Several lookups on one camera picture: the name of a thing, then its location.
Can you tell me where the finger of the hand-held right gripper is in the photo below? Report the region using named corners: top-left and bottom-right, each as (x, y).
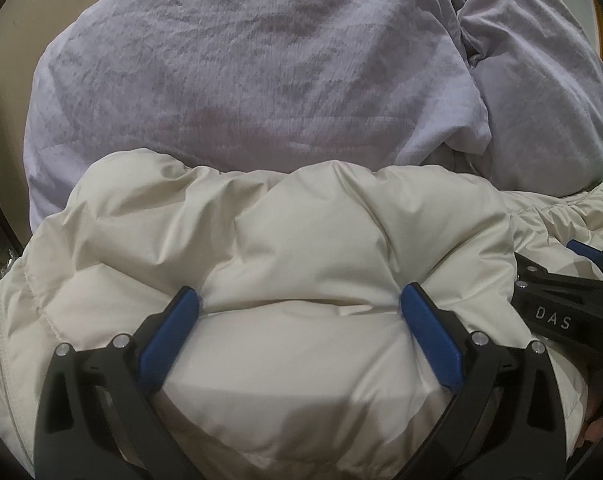
top-left (566, 239), bottom-right (603, 286)
top-left (511, 254), bottom-right (603, 361)

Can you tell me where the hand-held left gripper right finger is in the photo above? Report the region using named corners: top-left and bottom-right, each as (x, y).
top-left (399, 281), bottom-right (567, 480)

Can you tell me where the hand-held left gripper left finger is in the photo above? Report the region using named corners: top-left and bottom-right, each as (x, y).
top-left (34, 285), bottom-right (202, 480)

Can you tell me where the cream puffer jacket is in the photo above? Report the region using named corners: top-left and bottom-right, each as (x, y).
top-left (0, 147), bottom-right (603, 480)

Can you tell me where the person's right hand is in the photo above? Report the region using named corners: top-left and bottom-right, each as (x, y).
top-left (584, 402), bottom-right (603, 443)

